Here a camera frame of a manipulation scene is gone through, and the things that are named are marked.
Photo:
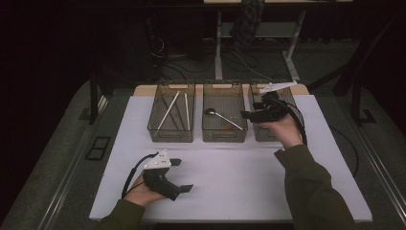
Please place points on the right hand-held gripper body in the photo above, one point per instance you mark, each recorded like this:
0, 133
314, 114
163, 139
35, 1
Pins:
271, 113

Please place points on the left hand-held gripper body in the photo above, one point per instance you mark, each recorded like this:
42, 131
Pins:
156, 180

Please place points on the dark transparent plastic bin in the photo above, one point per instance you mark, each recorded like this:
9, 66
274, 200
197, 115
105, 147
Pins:
172, 135
293, 127
223, 99

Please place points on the dark metal spoon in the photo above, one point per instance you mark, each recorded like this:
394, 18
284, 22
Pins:
210, 111

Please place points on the person's left hand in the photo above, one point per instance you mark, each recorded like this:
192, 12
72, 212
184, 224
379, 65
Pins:
140, 195

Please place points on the person's right hand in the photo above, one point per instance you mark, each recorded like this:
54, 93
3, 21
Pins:
287, 132

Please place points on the white table cover board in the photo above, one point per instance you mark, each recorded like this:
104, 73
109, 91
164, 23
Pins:
223, 191

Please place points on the white-legged background desk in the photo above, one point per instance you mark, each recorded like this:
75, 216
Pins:
218, 48

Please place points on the wooden table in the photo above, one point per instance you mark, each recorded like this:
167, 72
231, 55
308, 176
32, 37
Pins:
140, 91

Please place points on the dark patterned hanging cloth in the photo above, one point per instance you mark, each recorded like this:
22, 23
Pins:
247, 22

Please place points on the black metal stand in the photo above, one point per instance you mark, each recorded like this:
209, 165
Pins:
356, 102
93, 102

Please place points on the black slanted stand bar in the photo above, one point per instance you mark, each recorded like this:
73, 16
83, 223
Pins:
367, 54

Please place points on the metal floor rail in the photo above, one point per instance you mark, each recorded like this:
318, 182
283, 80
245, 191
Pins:
63, 188
383, 172

